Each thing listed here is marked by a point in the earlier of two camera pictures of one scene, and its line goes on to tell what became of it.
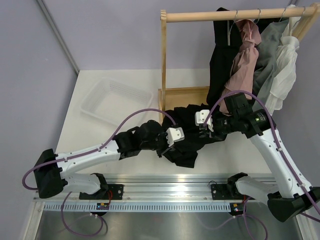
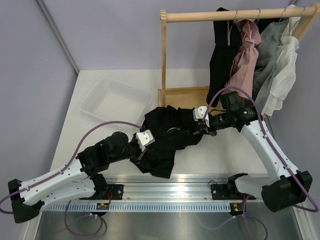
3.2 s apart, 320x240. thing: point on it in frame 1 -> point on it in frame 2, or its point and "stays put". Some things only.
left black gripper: [166, 147] -> [140, 153]
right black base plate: [225, 192] stays put
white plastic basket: [113, 101] stays put
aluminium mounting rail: [147, 187] stays put
